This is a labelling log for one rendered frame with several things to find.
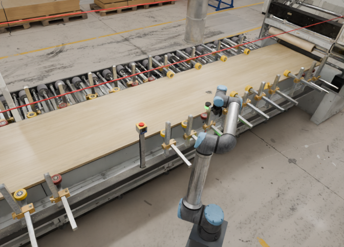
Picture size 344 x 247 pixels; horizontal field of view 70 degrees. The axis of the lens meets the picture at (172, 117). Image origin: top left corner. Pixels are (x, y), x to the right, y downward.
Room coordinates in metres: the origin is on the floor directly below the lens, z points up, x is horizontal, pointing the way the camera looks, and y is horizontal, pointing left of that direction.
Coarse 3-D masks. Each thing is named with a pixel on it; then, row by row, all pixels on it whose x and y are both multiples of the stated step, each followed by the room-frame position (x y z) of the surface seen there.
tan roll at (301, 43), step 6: (270, 30) 4.15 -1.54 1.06; (276, 30) 4.08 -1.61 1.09; (276, 36) 4.04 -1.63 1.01; (282, 36) 3.95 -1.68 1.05; (288, 36) 3.88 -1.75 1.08; (294, 36) 3.84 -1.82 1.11; (288, 42) 3.87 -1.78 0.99; (294, 42) 3.76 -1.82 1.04; (300, 42) 3.70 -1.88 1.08; (306, 42) 3.66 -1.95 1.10; (306, 48) 3.59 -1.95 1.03; (312, 48) 3.55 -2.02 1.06; (324, 54) 3.41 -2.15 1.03
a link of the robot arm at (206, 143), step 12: (204, 144) 1.10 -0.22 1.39; (216, 144) 1.09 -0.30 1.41; (204, 156) 1.07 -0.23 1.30; (192, 168) 1.07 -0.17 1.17; (204, 168) 1.05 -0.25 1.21; (192, 180) 1.02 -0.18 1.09; (204, 180) 1.03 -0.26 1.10; (192, 192) 0.98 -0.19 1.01; (180, 204) 0.97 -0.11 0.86; (192, 204) 0.95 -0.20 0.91; (180, 216) 0.91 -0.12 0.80; (192, 216) 0.90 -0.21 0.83
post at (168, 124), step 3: (165, 123) 1.58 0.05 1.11; (168, 123) 1.56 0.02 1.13; (165, 126) 1.57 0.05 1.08; (168, 126) 1.56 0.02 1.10; (165, 129) 1.57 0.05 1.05; (168, 129) 1.56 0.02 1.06; (165, 132) 1.57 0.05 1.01; (168, 132) 1.56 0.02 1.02; (165, 135) 1.57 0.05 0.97; (168, 135) 1.56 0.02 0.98; (165, 138) 1.57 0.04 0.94; (168, 138) 1.56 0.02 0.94; (165, 141) 1.56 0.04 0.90; (168, 141) 1.57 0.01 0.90; (165, 144) 1.56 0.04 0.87; (168, 144) 1.57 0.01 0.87; (165, 150) 1.56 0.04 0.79; (168, 150) 1.57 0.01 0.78; (165, 153) 1.56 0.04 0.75; (168, 153) 1.57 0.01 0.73
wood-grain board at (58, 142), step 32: (224, 64) 3.14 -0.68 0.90; (256, 64) 3.21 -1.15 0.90; (288, 64) 3.29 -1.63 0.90; (128, 96) 2.21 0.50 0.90; (160, 96) 2.26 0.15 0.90; (192, 96) 2.30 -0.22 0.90; (0, 128) 1.57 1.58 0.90; (32, 128) 1.60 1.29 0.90; (64, 128) 1.64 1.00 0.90; (96, 128) 1.67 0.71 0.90; (128, 128) 1.70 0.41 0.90; (160, 128) 1.73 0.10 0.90; (0, 160) 1.21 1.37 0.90; (32, 160) 1.24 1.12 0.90; (64, 160) 1.26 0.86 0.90; (0, 192) 0.93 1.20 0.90
